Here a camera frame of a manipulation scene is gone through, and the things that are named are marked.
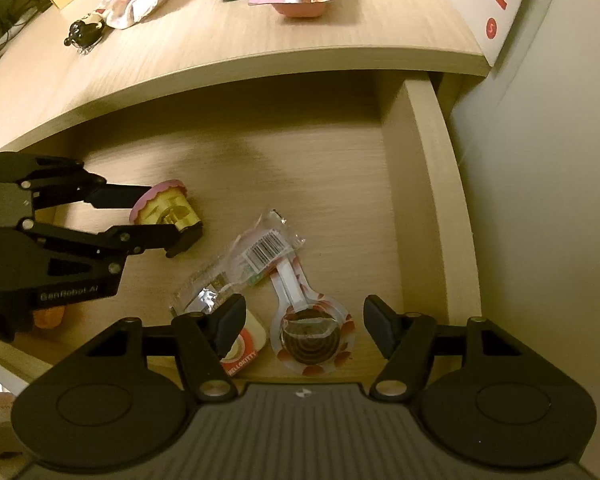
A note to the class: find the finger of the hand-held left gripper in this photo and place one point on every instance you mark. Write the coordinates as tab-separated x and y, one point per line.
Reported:
120	196
150	237

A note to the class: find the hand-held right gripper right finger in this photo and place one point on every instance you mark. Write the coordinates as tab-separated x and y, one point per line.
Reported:
380	326

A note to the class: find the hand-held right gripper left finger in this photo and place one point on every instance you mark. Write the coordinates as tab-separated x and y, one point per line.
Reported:
228	326

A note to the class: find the pink yellow cupcake toy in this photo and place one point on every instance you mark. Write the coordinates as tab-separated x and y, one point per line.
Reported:
165	205

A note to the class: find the chocolate swirl lollipop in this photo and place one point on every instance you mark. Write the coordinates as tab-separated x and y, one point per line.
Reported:
307	342

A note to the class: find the white front wooden drawer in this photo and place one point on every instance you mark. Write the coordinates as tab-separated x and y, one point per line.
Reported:
330	185

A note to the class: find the clear crinkled wrapper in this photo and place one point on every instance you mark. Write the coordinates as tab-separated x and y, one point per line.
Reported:
200	295

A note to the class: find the orange toy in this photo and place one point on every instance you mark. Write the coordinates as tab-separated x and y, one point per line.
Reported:
50	318

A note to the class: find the clear barcode snack packet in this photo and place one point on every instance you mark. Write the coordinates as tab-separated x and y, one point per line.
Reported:
265	250

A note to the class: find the black white figurine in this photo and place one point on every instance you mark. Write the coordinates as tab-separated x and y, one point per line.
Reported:
85	35

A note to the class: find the white red printed card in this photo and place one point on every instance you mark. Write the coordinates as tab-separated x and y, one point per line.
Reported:
485	10

